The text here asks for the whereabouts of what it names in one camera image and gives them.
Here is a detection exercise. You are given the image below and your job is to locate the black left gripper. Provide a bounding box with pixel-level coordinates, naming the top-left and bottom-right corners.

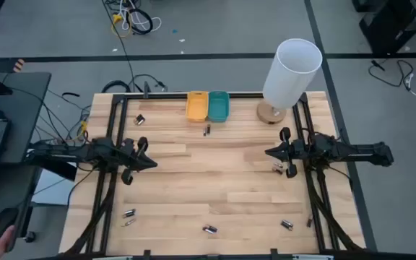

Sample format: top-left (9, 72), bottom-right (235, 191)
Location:
top-left (120, 136), bottom-right (158, 186)

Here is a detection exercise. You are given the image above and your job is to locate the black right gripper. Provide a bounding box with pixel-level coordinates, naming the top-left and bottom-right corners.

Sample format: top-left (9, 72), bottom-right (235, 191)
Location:
top-left (264, 126), bottom-right (303, 179)

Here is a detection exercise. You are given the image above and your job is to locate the teal plastic bin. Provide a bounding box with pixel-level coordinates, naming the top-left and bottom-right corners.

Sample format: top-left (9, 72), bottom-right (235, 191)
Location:
top-left (207, 90), bottom-right (231, 123)

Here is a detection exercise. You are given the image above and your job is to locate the white shade wooden base lamp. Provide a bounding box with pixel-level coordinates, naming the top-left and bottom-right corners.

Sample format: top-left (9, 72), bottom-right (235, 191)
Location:
top-left (256, 38), bottom-right (324, 125)

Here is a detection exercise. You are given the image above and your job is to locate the yellow plastic bin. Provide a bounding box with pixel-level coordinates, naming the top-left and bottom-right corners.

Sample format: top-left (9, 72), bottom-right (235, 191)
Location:
top-left (185, 90), bottom-right (209, 123)

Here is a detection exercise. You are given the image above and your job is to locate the white board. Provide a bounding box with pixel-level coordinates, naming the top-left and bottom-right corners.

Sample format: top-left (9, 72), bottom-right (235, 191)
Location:
top-left (32, 162), bottom-right (78, 206)

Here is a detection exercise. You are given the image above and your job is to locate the black side desk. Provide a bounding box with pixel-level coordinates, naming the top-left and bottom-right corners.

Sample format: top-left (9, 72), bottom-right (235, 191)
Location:
top-left (0, 71), bottom-right (52, 254)

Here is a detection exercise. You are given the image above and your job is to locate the black computer mouse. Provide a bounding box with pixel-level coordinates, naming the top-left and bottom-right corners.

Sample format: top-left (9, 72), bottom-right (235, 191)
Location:
top-left (0, 207), bottom-right (20, 239)

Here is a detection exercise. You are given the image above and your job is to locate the black computer tower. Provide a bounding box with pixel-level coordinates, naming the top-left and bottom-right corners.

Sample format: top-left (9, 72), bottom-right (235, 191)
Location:
top-left (358, 0), bottom-right (416, 56)

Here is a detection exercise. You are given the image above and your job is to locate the black aluminium table frame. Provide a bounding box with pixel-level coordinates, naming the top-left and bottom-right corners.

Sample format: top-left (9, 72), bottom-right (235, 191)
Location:
top-left (63, 92), bottom-right (368, 256)

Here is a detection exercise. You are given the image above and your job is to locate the thick black looped cable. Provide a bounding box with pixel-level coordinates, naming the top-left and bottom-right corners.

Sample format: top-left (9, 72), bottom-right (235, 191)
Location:
top-left (101, 79), bottom-right (132, 94)

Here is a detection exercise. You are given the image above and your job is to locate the long black floor cable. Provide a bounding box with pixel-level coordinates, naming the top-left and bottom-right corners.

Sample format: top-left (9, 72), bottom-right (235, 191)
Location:
top-left (101, 0), bottom-right (137, 93)

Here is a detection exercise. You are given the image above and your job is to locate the coiled black cable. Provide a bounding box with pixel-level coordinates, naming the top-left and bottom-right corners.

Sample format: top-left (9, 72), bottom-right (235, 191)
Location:
top-left (126, 7), bottom-right (155, 36)

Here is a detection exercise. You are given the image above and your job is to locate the yellow cable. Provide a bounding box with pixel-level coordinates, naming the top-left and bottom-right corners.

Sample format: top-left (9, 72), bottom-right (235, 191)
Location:
top-left (110, 13), bottom-right (133, 39)

